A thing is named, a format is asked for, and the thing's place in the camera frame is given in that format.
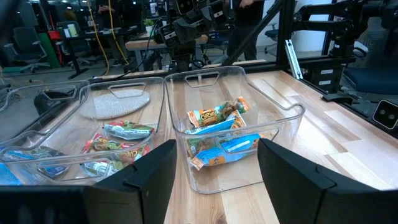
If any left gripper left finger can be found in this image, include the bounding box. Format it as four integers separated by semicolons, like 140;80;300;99
83;139;178;224

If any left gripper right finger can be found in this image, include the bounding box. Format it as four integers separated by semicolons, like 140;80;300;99
257;138;398;224

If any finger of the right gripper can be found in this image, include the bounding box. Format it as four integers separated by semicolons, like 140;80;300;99
154;22;180;45
201;1;231;29

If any orange blue chewy granola bar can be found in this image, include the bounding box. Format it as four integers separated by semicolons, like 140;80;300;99
185;136;224;158
186;96;251;128
190;133;262;171
184;115;247;136

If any small plant white pot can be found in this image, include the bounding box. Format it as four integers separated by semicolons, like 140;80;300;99
142;18;155;34

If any person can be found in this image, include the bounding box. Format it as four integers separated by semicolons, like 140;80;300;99
226;0;267;62
95;0;125;66

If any clear plastic storage bin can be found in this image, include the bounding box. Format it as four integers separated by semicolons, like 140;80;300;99
0;80;90;150
0;77;166;184
164;65;306;195

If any blue office chair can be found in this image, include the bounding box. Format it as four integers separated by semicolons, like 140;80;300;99
343;67;398;96

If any grey office chair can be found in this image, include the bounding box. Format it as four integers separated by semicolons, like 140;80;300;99
4;26;52;75

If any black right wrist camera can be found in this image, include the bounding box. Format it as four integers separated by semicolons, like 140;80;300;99
175;0;195;16

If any yellow hanging cable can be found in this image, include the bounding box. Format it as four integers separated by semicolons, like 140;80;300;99
85;0;110;77
107;0;130;66

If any round woven rope coaster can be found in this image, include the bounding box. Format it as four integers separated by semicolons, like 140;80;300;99
78;88;151;121

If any silver metal bracket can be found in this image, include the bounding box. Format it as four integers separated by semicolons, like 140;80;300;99
284;39;304;80

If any black table-level camera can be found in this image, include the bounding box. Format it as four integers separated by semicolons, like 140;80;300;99
371;99;398;131

